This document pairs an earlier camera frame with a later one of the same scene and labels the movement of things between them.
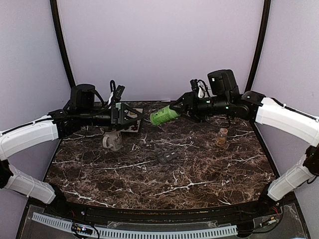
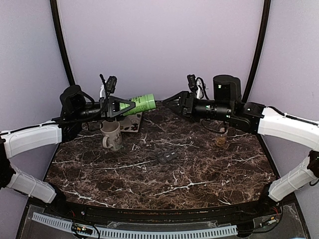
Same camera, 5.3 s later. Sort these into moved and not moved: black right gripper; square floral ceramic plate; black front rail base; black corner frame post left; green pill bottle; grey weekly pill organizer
Moved: green pill bottle; black right gripper
Not moved: black front rail base; grey weekly pill organizer; black corner frame post left; square floral ceramic plate
